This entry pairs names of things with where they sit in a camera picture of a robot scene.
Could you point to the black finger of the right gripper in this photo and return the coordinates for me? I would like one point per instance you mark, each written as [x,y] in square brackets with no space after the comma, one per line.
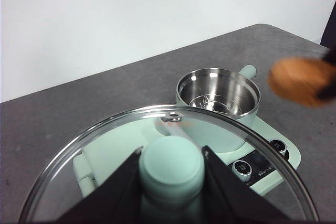
[330,56]
[326,94]

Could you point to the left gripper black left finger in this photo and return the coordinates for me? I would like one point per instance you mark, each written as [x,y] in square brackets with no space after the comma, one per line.
[110,197]

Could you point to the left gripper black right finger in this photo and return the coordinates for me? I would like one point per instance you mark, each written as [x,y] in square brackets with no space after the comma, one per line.
[231,197]

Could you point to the brown potato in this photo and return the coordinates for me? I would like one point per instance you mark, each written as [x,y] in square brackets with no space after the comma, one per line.
[296,82]

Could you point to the glass pot lid green knob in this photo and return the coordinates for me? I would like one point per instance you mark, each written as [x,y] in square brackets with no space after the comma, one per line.
[170,163]

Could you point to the mint green steamer pot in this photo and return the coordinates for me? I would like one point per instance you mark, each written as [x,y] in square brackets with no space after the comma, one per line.
[223,87]

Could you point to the silver control knob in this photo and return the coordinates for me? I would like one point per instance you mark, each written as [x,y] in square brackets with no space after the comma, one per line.
[242,170]
[278,146]

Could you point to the mint green breakfast machine base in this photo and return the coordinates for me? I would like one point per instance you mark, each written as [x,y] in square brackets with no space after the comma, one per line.
[291,153]

